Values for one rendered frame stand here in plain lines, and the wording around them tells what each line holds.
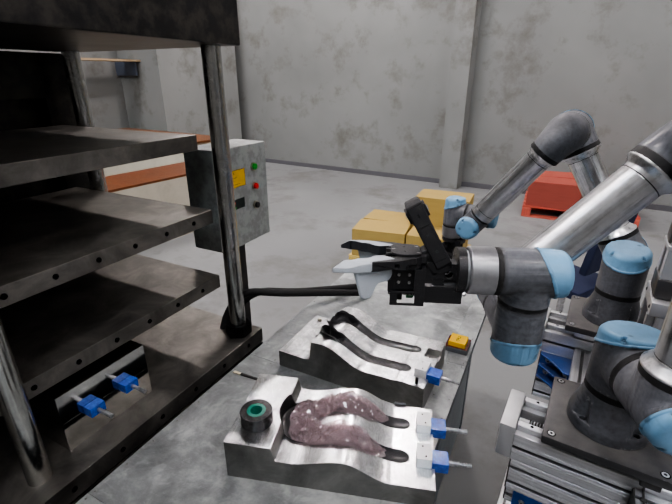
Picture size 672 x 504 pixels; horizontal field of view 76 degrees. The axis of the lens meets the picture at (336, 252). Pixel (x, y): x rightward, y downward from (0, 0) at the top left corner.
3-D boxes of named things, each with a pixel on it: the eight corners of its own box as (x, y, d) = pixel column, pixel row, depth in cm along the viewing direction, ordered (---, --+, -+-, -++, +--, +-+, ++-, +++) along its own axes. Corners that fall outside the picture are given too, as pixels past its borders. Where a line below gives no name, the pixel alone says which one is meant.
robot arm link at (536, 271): (571, 313, 63) (583, 260, 60) (494, 309, 64) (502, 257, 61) (551, 288, 71) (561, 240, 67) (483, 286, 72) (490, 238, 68)
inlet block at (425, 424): (464, 432, 115) (467, 417, 113) (466, 447, 111) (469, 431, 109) (415, 426, 117) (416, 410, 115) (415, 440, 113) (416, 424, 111)
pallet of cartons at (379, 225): (482, 258, 437) (491, 195, 411) (454, 294, 366) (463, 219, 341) (378, 237, 496) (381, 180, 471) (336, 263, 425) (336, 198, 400)
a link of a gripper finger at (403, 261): (378, 275, 60) (425, 266, 64) (378, 264, 59) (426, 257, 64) (359, 266, 64) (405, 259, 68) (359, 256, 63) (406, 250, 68)
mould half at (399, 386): (443, 364, 147) (447, 330, 142) (421, 413, 126) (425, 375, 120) (317, 328, 168) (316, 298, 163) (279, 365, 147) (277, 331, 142)
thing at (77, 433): (152, 390, 137) (143, 344, 130) (70, 451, 115) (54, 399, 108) (56, 348, 158) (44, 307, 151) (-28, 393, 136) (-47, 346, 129)
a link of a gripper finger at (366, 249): (340, 271, 76) (382, 282, 70) (340, 238, 75) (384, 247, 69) (351, 267, 79) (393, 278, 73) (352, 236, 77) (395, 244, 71)
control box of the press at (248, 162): (286, 418, 232) (270, 141, 177) (252, 459, 207) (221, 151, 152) (253, 405, 241) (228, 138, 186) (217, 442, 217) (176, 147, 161)
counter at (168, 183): (234, 217, 565) (229, 164, 539) (83, 270, 410) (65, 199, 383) (201, 210, 598) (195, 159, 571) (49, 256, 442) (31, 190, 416)
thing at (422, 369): (460, 386, 127) (462, 371, 125) (457, 396, 123) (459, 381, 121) (418, 373, 133) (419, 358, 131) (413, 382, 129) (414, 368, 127)
